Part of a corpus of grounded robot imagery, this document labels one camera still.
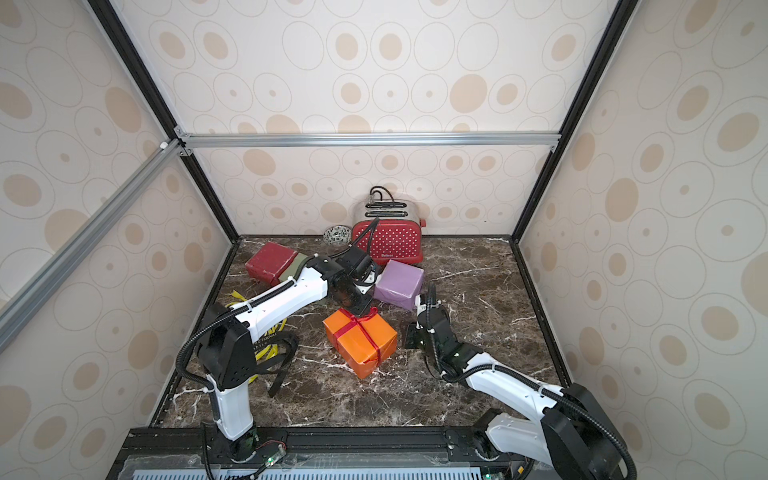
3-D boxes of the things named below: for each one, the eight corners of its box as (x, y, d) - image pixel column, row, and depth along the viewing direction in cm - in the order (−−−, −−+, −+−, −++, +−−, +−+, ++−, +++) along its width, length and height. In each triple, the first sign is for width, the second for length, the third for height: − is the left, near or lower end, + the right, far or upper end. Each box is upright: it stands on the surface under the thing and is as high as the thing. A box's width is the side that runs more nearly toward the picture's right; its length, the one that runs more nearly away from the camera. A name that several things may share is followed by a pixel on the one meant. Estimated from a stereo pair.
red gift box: (250, 279, 109) (242, 266, 103) (274, 254, 117) (267, 240, 111) (279, 291, 106) (272, 278, 100) (301, 264, 114) (296, 251, 108)
